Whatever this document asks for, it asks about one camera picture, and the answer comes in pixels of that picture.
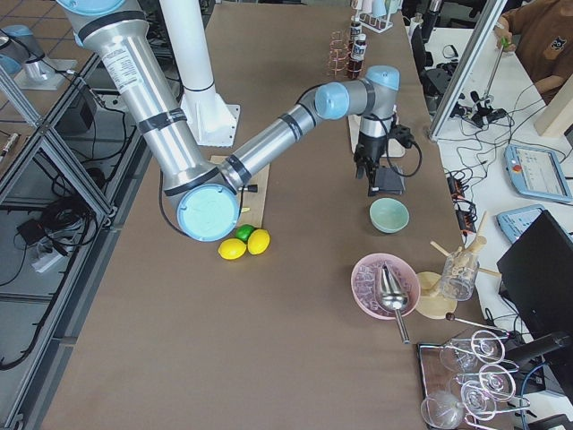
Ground green bowl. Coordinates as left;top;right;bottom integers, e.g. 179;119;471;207
369;198;410;234

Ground wine glass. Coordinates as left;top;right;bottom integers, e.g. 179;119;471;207
440;330;505;373
453;365;517;401
460;381;497;421
420;391;465;429

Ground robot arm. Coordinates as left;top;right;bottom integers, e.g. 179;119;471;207
62;1;415;242

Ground round wooden stand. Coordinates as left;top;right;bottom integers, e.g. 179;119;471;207
415;210;502;320

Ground person in brown shirt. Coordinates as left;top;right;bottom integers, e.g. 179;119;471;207
494;0;572;103

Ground aluminium frame post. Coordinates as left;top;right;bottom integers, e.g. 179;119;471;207
428;0;507;142

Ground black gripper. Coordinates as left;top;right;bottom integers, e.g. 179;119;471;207
354;125;415;194

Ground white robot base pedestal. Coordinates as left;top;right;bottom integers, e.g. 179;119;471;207
160;0;240;148

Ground pink bowl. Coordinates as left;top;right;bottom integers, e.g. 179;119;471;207
350;253;421;321

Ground black laptop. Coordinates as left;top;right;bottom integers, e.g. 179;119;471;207
497;211;572;338

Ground cream serving tray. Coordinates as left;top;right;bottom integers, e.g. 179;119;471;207
347;115;406;158

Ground white wire cup rack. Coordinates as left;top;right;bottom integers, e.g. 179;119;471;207
351;0;393;33

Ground steel muddler bar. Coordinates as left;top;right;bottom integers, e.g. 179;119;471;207
239;184;259;193

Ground bamboo cutting board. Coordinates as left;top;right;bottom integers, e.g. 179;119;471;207
211;166;269;228

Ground grey folded cloth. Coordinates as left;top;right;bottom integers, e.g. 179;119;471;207
368;167;405;196

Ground copper wire bottle rack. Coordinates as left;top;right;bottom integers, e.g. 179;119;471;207
328;31;353;78

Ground teach pendant tablet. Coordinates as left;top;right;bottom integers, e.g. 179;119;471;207
504;144;572;203

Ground tea bottle white cap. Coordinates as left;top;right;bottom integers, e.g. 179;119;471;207
346;33;367;80

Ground yellow lemon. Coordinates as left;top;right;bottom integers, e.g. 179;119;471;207
218;238;247;261
247;228;270;255

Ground green lime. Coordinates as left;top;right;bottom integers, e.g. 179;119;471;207
235;224;256;242

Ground black glass tray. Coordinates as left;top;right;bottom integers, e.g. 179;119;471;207
417;344;530;429

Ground clear ice cubes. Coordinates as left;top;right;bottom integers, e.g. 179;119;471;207
352;258;415;314

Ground steel ice scoop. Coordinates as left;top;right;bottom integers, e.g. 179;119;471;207
377;263;410;344

